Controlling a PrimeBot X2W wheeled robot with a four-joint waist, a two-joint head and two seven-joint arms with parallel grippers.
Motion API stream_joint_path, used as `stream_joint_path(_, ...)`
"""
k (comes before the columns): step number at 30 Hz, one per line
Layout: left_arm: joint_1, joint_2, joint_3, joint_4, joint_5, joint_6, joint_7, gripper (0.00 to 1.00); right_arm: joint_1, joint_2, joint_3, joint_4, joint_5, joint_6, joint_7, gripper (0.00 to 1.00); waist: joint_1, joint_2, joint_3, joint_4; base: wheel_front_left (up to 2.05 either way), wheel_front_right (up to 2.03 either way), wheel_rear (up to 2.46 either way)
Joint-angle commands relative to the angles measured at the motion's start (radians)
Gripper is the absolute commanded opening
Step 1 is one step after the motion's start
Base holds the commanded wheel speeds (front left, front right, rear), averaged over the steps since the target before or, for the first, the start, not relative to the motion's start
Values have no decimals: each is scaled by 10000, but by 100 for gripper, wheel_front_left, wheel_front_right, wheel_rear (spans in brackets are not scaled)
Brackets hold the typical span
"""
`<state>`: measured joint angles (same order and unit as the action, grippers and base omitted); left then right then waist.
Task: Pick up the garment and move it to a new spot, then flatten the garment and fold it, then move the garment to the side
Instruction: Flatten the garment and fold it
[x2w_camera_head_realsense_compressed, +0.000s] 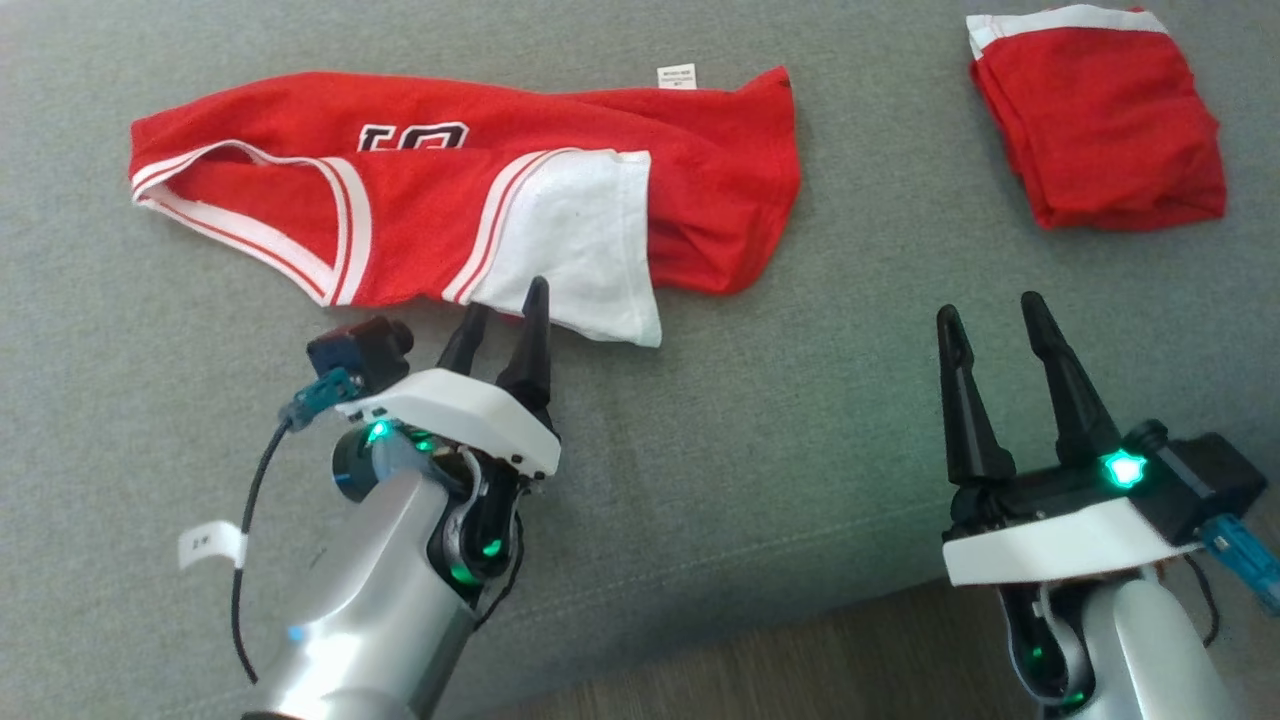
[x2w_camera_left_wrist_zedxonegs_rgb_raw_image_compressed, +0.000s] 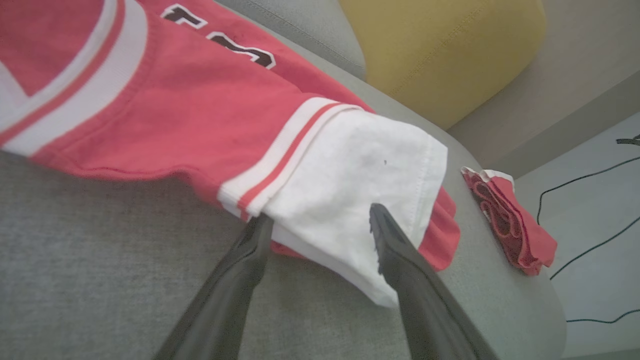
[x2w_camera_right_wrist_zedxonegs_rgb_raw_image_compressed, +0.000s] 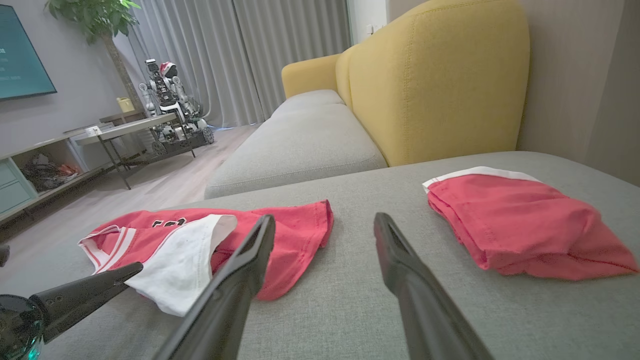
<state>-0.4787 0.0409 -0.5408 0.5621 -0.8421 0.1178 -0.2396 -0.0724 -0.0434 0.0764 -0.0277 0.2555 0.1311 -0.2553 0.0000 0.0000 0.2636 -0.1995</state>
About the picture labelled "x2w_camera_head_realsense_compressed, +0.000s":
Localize teal camera connector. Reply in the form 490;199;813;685
278;368;363;431
1200;515;1280;616

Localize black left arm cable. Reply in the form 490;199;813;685
230;418;301;687

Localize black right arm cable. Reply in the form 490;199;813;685
1180;553;1223;648

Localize teal left camera connector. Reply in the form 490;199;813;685
278;368;363;431

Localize red shorts with white waistband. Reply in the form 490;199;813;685
965;5;1228;233

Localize white cable label tag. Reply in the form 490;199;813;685
178;520;248;572

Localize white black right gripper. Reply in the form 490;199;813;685
935;291;1203;707

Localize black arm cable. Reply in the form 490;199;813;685
230;418;301;687
1180;553;1223;648

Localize teal right camera connector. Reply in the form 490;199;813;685
1200;515;1280;616

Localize red white striped jersey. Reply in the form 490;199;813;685
128;63;804;349

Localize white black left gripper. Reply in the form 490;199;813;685
335;277;562;593

